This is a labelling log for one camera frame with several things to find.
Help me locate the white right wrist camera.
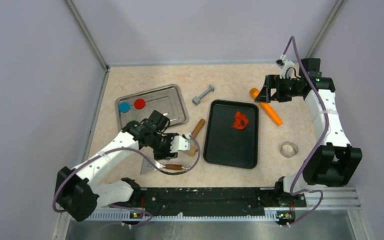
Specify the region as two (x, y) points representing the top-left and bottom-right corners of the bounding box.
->
(275, 58), (295, 79)

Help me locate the wooden handled metal scraper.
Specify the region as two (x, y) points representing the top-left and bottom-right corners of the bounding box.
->
(140, 157), (191, 175)

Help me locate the wooden dough roller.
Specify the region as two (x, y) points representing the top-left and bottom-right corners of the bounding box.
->
(186, 118), (206, 157)

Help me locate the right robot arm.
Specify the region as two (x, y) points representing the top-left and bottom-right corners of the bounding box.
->
(255, 54), (363, 206)

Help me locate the grey toy block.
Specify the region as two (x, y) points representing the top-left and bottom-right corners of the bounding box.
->
(192, 84), (215, 106)

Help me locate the blue dough disc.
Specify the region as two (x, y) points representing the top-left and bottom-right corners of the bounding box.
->
(118, 101), (131, 113)

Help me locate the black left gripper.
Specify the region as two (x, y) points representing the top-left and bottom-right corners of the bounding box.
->
(149, 131), (179, 160)

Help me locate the orange toy carrot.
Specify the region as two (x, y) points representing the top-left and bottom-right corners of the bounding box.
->
(249, 88), (283, 126)

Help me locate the red dough disc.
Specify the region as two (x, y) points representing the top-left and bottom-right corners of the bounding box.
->
(133, 98), (146, 110)

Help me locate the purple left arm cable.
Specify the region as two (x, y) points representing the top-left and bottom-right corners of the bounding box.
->
(52, 134), (202, 229)

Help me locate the orange-red dough scrap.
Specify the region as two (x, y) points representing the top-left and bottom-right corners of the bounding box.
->
(231, 111), (249, 130)

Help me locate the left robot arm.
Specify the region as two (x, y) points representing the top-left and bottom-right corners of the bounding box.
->
(52, 110), (191, 222)

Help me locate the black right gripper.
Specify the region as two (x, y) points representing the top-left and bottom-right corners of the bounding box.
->
(255, 74), (302, 103)

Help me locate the black baking tray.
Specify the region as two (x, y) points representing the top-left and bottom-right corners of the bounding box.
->
(203, 99), (260, 169)

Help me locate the silver metal tray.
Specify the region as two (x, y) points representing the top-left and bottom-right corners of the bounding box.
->
(115, 84), (189, 131)

